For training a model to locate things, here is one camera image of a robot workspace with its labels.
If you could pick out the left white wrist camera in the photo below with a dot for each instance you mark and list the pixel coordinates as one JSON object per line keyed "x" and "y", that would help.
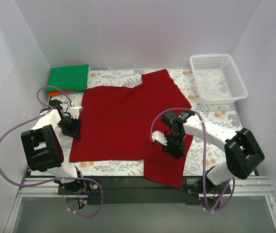
{"x": 75, "y": 111}

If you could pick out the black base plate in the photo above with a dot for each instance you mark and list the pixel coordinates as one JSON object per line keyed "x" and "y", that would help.
{"x": 139, "y": 190}

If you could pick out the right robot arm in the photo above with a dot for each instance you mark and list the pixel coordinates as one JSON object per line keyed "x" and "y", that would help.
{"x": 242, "y": 151}

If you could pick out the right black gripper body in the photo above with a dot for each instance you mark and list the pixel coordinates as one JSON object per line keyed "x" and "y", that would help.
{"x": 174, "y": 147}

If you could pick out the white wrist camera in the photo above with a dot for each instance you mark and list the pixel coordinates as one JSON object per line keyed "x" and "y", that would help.
{"x": 158, "y": 137}
{"x": 75, "y": 111}

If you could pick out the floral patterned table mat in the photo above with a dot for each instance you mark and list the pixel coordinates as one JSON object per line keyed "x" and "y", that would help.
{"x": 222, "y": 115}

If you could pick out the aluminium rail frame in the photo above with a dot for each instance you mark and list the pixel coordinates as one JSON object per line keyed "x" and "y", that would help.
{"x": 248, "y": 206}

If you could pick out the white plastic basket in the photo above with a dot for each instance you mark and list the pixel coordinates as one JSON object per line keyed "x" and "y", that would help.
{"x": 217, "y": 79}

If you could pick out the orange folded t-shirt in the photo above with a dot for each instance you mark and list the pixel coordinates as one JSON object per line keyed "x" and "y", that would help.
{"x": 56, "y": 93}

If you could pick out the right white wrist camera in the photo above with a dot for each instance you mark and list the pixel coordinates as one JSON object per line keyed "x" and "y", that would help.
{"x": 158, "y": 137}

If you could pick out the red t-shirt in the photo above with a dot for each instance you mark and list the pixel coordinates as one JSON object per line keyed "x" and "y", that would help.
{"x": 116, "y": 124}

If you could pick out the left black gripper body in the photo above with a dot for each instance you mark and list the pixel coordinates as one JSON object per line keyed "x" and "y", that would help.
{"x": 74, "y": 127}

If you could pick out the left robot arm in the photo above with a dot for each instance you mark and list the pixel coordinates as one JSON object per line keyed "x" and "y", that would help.
{"x": 41, "y": 146}

